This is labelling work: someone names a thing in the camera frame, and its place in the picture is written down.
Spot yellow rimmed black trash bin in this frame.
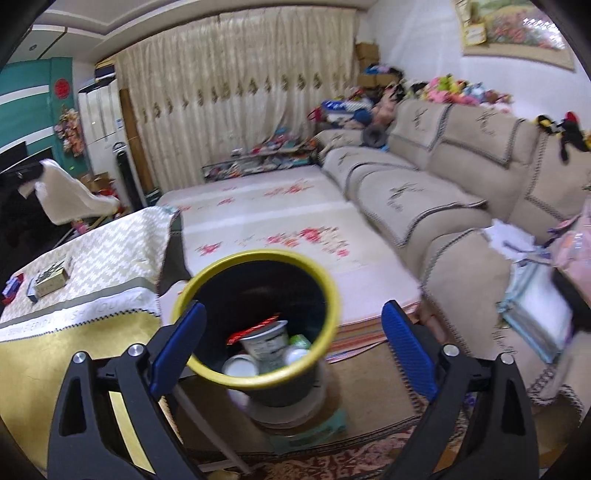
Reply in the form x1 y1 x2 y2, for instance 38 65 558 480
172 250 341 392

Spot yellow white table cloth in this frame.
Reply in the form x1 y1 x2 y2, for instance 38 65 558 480
1 207 182 471

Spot stacked papers on sofa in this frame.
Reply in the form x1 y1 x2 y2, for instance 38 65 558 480
483 219 573 364

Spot white paper bowl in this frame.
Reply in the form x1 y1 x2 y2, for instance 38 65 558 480
222 354 259 377

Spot blue white toothpaste tube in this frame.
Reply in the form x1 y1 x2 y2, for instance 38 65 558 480
26 277 38 304

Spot green flower cover book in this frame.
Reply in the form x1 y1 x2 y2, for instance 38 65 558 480
34 256 72 298

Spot red tray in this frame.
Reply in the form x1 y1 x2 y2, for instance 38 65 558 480
1 273 24 305

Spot white instant noodle cup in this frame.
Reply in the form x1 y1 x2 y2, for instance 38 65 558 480
239 320 290 374

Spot green white plastic bottle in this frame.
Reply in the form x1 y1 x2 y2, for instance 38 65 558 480
281 334 311 366

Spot black flat screen television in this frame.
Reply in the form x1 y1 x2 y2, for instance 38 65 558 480
1 142 66 284

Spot black tower fan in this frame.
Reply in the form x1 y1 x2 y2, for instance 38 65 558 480
112 142 144 211

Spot beige sectional sofa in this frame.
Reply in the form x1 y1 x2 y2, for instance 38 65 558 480
317 100 590 414

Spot white floral floor mattress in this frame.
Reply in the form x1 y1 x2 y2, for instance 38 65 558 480
158 166 420 362

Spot low shelf with toys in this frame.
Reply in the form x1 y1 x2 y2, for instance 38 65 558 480
202 138 318 183

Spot pile of plush toys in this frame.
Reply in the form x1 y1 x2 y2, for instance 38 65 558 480
397 74 514 111

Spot cream patterned curtain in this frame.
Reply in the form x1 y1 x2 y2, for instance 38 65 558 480
114 6 359 192

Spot stacked cardboard boxes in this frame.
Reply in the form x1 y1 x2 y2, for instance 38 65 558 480
355 42 401 89

